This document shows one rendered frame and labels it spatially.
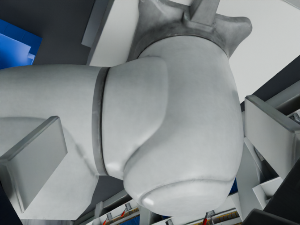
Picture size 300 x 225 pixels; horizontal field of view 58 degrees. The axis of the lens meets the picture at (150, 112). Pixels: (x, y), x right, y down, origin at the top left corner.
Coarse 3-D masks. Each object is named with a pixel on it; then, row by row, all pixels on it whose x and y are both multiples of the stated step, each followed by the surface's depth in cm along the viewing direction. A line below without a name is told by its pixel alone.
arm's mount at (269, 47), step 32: (128, 0) 40; (192, 0) 40; (224, 0) 40; (256, 0) 40; (288, 0) 41; (128, 32) 45; (256, 32) 44; (288, 32) 44; (96, 64) 51; (256, 64) 50
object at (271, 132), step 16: (256, 96) 18; (256, 112) 16; (272, 112) 14; (256, 128) 17; (272, 128) 14; (288, 128) 12; (256, 144) 17; (272, 144) 14; (288, 144) 12; (272, 160) 14; (288, 160) 12
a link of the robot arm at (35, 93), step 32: (64, 64) 37; (0, 96) 32; (32, 96) 32; (64, 96) 32; (96, 96) 32; (0, 128) 31; (32, 128) 30; (64, 128) 31; (96, 128) 31; (64, 160) 31; (96, 160) 33; (64, 192) 31; (32, 224) 30; (64, 224) 33
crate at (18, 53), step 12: (0, 24) 78; (0, 36) 84; (12, 36) 78; (24, 36) 81; (36, 36) 83; (0, 48) 88; (12, 48) 87; (24, 48) 87; (36, 48) 81; (0, 60) 92; (12, 60) 92; (24, 60) 92
